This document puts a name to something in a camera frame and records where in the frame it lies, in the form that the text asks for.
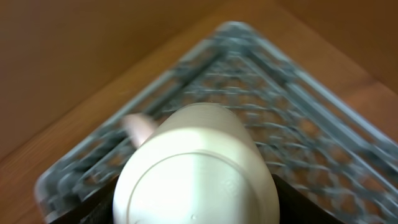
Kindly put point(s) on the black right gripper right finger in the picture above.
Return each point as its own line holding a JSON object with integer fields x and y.
{"x": 295, "y": 208}

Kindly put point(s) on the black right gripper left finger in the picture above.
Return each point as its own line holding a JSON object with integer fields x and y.
{"x": 90, "y": 205}

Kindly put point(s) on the grey dishwasher rack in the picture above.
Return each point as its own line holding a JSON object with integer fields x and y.
{"x": 306, "y": 134}

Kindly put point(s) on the white plastic cup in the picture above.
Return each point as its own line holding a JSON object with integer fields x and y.
{"x": 199, "y": 166}

